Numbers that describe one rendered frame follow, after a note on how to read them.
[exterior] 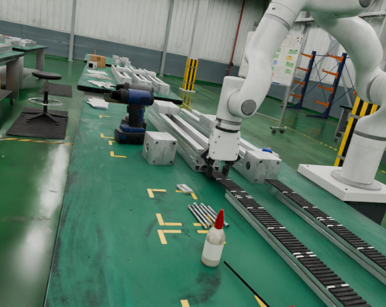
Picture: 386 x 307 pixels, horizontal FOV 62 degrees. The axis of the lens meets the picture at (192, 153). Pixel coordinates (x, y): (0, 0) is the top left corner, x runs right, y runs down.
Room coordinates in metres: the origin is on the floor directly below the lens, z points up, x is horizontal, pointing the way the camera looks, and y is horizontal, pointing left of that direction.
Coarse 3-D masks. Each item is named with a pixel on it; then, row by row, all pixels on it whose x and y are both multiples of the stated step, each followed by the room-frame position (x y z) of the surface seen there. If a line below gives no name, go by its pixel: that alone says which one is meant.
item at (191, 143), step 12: (156, 120) 1.63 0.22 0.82; (168, 120) 1.47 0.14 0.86; (180, 120) 1.53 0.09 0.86; (168, 132) 1.41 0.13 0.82; (180, 132) 1.27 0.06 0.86; (192, 132) 1.35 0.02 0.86; (180, 144) 1.24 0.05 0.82; (192, 144) 1.13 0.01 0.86; (204, 144) 1.21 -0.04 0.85; (192, 156) 1.11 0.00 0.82; (192, 168) 1.09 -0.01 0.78; (216, 168) 1.13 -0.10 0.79
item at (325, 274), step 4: (312, 272) 0.54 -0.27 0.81; (316, 272) 0.54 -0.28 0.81; (320, 272) 0.55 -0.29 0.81; (324, 272) 0.55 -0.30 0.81; (328, 272) 0.55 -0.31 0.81; (332, 272) 0.56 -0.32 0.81; (316, 276) 0.53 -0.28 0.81; (320, 276) 0.53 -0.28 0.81; (324, 276) 0.54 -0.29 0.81; (328, 276) 0.54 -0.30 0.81; (332, 276) 0.54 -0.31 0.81; (336, 276) 0.55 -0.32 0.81
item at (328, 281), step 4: (320, 280) 0.52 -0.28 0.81; (324, 280) 0.52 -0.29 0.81; (328, 280) 0.53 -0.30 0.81; (332, 280) 0.53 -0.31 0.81; (336, 280) 0.53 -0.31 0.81; (340, 280) 0.54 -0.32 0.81; (324, 284) 0.51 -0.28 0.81; (328, 284) 0.51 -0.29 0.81; (332, 284) 0.52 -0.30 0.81; (336, 284) 0.52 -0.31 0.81
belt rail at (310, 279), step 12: (228, 192) 0.89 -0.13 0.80; (240, 204) 0.82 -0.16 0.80; (252, 216) 0.76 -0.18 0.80; (264, 228) 0.70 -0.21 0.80; (276, 240) 0.66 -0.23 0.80; (288, 252) 0.61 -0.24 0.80; (288, 264) 0.60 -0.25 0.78; (300, 264) 0.58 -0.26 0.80; (300, 276) 0.57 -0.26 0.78; (312, 276) 0.54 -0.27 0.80; (312, 288) 0.53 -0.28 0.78; (324, 288) 0.51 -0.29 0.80; (324, 300) 0.50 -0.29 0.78; (336, 300) 0.48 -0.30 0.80
